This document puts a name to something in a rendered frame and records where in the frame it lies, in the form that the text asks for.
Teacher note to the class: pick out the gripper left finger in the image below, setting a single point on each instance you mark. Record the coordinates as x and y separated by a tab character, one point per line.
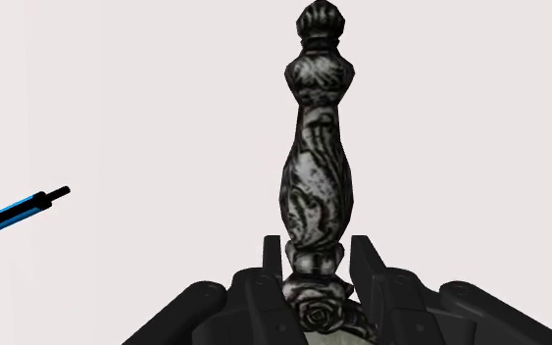
251	305

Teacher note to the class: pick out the blue and black pen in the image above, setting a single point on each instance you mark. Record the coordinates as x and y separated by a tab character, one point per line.
12	214

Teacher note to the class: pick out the ornate black silver hand mirror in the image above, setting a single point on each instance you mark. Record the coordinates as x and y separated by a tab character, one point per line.
317	172

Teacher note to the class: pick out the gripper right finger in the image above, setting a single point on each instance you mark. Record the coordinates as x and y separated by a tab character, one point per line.
400	305

